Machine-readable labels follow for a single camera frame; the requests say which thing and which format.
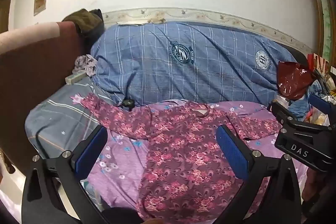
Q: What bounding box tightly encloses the wooden framed green panel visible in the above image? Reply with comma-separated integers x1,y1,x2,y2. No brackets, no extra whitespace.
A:
306,0,336,67

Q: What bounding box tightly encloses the red plastic bag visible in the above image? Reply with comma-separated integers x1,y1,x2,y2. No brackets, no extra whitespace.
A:
277,61,315,101

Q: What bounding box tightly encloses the dark green cloth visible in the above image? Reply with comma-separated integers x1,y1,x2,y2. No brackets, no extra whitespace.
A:
62,8,105,41

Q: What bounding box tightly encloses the brown headboard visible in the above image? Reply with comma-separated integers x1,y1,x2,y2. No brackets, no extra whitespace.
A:
0,21,92,174

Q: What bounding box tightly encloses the purple floral bedsheet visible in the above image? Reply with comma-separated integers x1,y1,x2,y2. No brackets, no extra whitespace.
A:
84,99,309,216

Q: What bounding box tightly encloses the crumpled lilac cloth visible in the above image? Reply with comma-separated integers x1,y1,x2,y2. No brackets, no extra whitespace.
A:
73,54,98,77

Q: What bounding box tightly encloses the floral wall border strip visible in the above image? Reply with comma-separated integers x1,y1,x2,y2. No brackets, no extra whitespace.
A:
101,7,319,54

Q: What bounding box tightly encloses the small white box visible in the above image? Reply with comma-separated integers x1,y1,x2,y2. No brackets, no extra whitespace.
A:
65,71,87,85

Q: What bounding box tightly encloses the small wall poster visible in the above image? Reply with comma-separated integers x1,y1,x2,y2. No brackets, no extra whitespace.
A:
34,0,48,17

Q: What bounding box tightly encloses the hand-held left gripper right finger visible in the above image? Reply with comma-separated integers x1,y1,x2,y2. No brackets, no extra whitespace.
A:
215,125,303,224

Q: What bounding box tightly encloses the grey striped sheet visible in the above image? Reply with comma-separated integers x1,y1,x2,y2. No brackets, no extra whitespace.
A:
25,77,116,159

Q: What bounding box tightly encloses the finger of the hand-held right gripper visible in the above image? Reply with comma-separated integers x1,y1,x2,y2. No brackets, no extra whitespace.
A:
308,93,332,122
270,101,298,126

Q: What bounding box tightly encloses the light blue cloth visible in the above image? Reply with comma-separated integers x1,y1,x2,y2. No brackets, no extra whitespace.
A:
287,81,323,122

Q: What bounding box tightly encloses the maroon floral shirt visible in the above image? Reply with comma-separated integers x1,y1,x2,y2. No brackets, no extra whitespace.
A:
80,93,282,223

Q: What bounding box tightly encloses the blue plaid quilt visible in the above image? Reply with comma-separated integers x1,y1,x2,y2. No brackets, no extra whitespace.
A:
89,21,298,107

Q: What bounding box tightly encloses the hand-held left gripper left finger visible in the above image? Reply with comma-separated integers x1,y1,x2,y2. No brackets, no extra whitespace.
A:
22,125,111,224

